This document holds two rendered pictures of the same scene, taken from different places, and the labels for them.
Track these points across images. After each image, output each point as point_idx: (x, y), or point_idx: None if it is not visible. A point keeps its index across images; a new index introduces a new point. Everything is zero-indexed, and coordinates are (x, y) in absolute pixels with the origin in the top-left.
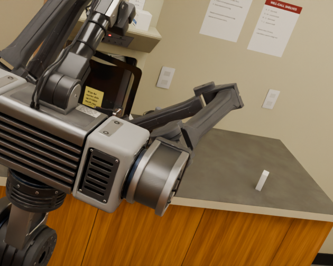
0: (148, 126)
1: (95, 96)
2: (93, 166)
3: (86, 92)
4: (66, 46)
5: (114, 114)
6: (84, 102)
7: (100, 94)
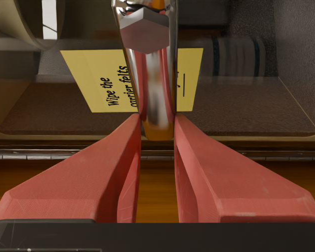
0: None
1: (117, 78)
2: None
3: (123, 106)
4: None
5: (129, 23)
6: (180, 107)
7: (88, 64)
